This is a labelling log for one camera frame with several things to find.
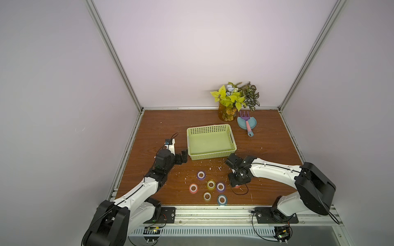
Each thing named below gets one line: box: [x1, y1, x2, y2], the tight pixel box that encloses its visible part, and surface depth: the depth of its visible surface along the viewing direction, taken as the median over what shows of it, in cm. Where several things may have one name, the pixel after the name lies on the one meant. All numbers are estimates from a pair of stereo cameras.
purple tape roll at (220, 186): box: [216, 181, 226, 193], surface depth 83 cm
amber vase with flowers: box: [210, 81, 261, 122], surface depth 97 cm
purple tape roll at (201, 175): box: [197, 170, 206, 181], surface depth 87 cm
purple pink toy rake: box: [237, 116, 258, 130], surface depth 113 cm
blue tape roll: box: [217, 194, 228, 207], surface depth 79 cm
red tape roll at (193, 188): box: [188, 183, 199, 194], surface depth 83 cm
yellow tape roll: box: [206, 179, 216, 190], surface depth 84 cm
